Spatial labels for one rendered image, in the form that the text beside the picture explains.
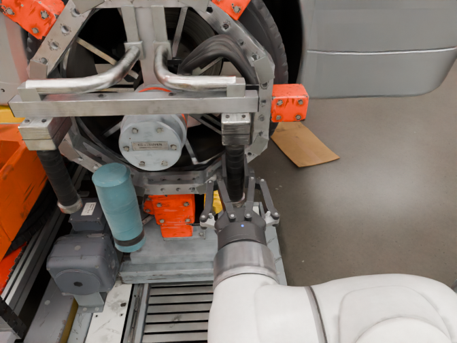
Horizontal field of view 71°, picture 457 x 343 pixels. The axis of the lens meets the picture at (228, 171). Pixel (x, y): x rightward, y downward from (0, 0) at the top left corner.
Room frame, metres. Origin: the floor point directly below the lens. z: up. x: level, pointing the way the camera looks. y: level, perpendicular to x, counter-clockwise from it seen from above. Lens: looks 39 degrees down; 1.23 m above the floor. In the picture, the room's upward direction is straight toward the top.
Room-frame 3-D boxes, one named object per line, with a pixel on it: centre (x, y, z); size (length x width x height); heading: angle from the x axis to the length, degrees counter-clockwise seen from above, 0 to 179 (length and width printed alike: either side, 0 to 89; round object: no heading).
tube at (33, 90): (0.59, 0.26, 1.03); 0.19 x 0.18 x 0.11; 3
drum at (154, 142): (0.65, 0.16, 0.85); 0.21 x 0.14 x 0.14; 3
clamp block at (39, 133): (0.50, 0.33, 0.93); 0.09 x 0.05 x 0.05; 3
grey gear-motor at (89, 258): (0.77, 0.48, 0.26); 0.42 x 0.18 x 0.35; 3
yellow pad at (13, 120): (0.99, 0.69, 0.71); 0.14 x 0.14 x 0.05; 3
